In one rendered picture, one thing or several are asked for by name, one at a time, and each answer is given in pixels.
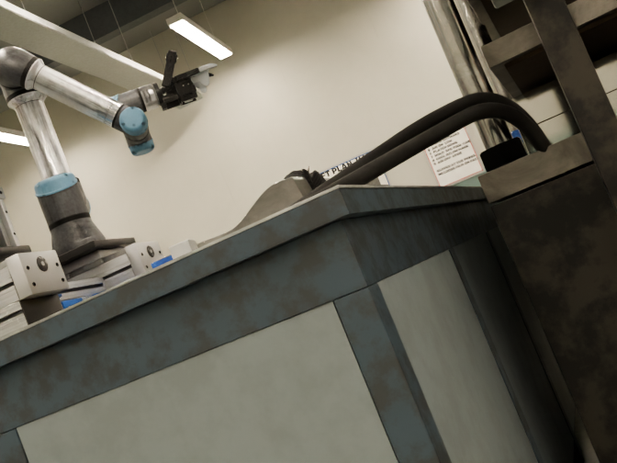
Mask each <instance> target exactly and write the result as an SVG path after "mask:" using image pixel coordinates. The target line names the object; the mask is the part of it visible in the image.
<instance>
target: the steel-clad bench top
mask: <svg viewBox="0 0 617 463"><path fill-rule="evenodd" d="M470 187H482V186H369V185H337V186H334V187H332V188H329V189H327V190H325V191H323V192H321V193H319V194H317V195H315V196H313V197H311V198H307V199H305V200H303V201H301V202H298V203H297V204H295V205H293V206H291V207H288V208H286V209H283V210H280V211H278V212H276V213H275V214H273V215H270V216H268V217H266V218H264V219H262V220H258V221H256V222H255V223H253V224H250V225H248V226H246V227H244V228H242V229H239V230H237V231H235V232H233V233H230V234H228V235H226V236H224V237H222V238H219V239H217V240H216V241H214V242H211V243H208V244H206V245H204V246H201V247H199V248H197V249H195V250H194V251H191V252H189V253H187V254H184V255H181V256H179V257H177V258H175V259H174V260H171V261H169V262H167V263H165V264H163V265H159V266H157V267H155V268H153V269H151V270H149V271H147V272H145V273H142V274H140V275H138V276H136V277H133V278H131V279H129V280H127V281H125V282H122V283H120V284H118V285H116V286H114V287H112V288H109V289H107V290H105V291H102V292H100V293H98V294H96V295H94V296H92V297H90V298H88V299H85V300H82V301H80V302H78V303H76V304H73V305H72V306H70V307H68V308H66V309H63V310H61V311H58V312H56V313H53V314H52V315H50V316H48V317H46V318H43V319H41V320H39V321H37V322H33V323H32V324H30V325H28V326H26V327H23V328H21V329H19V330H17V331H15V332H12V333H10V334H8V335H5V336H3V337H1V338H0V341H2V340H4V339H6V338H8V337H10V336H12V335H14V334H17V333H20V332H22V331H24V330H26V329H28V328H30V327H32V326H35V325H37V324H39V323H41V322H45V321H47V320H48V319H50V318H52V317H55V316H57V315H59V314H61V313H63V312H66V311H68V310H70V309H73V308H75V307H77V306H79V305H81V304H84V303H86V302H87V301H89V300H91V299H95V298H97V297H99V296H102V295H104V294H106V293H107V292H109V291H112V290H114V289H116V288H119V287H122V286H124V285H126V284H128V283H130V282H132V281H134V280H136V279H138V278H141V277H144V276H146V275H148V274H150V273H152V272H154V271H156V270H159V269H161V268H163V267H165V266H167V265H170V264H172V263H174V262H176V261H179V260H181V259H183V258H185V257H188V256H189V255H191V254H194V253H197V252H199V251H201V250H203V249H205V248H208V247H209V246H211V245H213V244H216V243H219V242H221V241H223V240H226V239H228V238H230V237H231V236H233V235H236V234H238V233H240V232H244V231H246V230H248V229H250V228H251V227H254V226H256V225H258V224H260V223H262V222H265V221H267V220H270V219H272V218H274V217H276V216H278V215H280V214H283V213H285V212H287V211H289V210H291V209H294V208H296V207H298V206H301V205H303V204H305V203H307V202H309V201H311V200H313V199H315V198H318V197H321V196H323V195H325V194H327V193H330V192H331V191H333V190H335V189H337V188H470Z"/></svg>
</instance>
